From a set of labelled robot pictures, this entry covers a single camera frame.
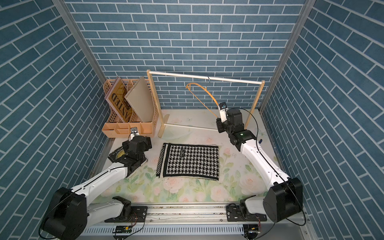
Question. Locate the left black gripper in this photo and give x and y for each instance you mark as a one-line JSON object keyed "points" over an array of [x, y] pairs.
{"points": [[147, 146]]}

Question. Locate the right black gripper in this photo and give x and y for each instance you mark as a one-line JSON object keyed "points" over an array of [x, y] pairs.
{"points": [[219, 124]]}

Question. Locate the black white houndstooth scarf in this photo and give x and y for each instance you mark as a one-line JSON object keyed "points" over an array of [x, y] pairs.
{"points": [[189, 161]]}

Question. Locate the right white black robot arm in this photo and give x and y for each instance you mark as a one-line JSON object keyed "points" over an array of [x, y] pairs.
{"points": [[285, 194]]}

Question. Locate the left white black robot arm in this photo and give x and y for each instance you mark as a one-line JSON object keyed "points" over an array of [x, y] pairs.
{"points": [[71, 211]]}

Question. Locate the black paperback book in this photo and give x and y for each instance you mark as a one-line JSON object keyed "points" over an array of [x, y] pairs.
{"points": [[127, 157]]}

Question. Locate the pink plastic file organizer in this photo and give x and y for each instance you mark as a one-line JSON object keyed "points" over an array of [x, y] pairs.
{"points": [[115, 128]]}

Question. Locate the beige grey folder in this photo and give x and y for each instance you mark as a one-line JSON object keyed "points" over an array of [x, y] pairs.
{"points": [[140, 99]]}

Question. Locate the brown wanted poster book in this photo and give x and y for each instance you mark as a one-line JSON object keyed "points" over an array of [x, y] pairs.
{"points": [[115, 92]]}

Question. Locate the left green circuit board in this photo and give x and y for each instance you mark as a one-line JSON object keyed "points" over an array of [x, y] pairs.
{"points": [[125, 230]]}

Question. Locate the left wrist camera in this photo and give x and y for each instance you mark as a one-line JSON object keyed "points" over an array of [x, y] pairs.
{"points": [[134, 132]]}

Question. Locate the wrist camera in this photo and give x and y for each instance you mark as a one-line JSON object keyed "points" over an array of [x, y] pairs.
{"points": [[223, 111], [134, 132]]}

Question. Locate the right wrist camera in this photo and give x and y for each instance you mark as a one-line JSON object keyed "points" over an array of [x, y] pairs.
{"points": [[223, 111]]}

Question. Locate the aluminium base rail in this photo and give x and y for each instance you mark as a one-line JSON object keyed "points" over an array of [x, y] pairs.
{"points": [[204, 219]]}

